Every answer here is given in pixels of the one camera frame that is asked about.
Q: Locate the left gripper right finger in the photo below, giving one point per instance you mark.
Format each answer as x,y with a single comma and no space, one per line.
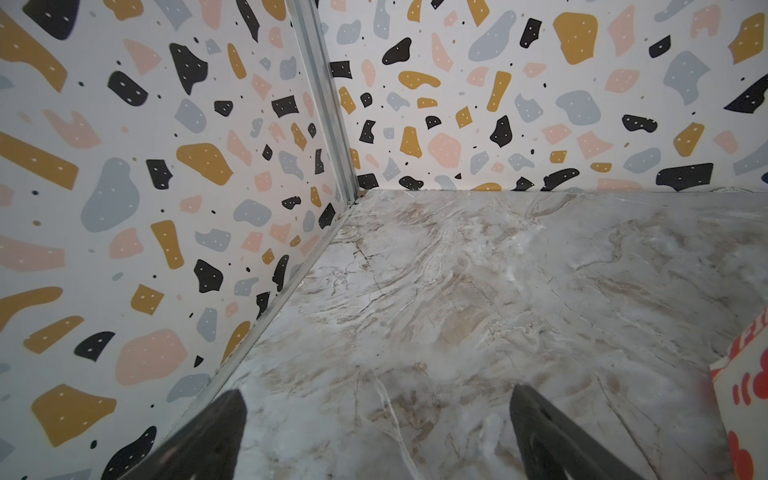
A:
552,446

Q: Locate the left aluminium corner post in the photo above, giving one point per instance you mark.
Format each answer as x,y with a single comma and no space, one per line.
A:
305,18

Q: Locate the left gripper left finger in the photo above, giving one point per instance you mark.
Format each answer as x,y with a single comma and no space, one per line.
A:
205,448

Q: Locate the white paper bag with flower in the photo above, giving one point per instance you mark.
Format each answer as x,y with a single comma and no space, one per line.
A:
740,385

